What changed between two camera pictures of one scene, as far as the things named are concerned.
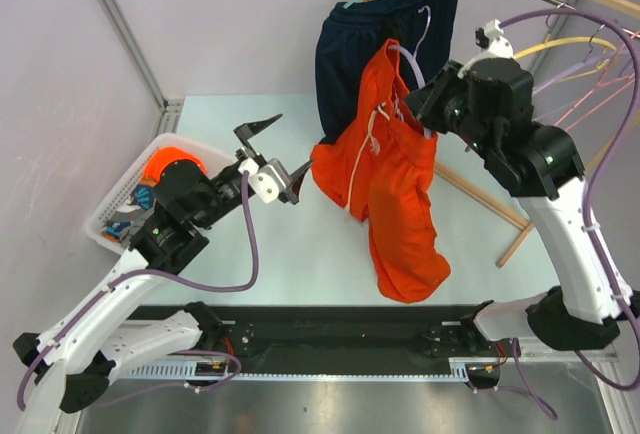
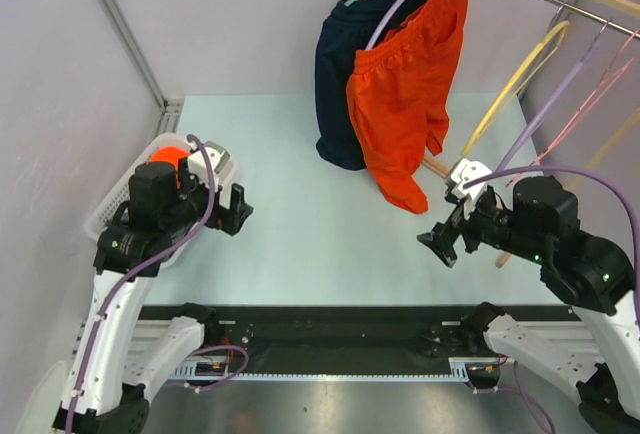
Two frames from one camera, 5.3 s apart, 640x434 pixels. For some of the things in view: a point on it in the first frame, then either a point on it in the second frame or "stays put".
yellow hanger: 607,45 -> 489,110
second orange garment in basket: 162,157 stays put
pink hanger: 600,83 -> 617,68
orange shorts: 378,161 -> 399,90
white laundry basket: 213,160 stays put
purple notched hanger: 412,58 -> 395,3
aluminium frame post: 116,11 stays put
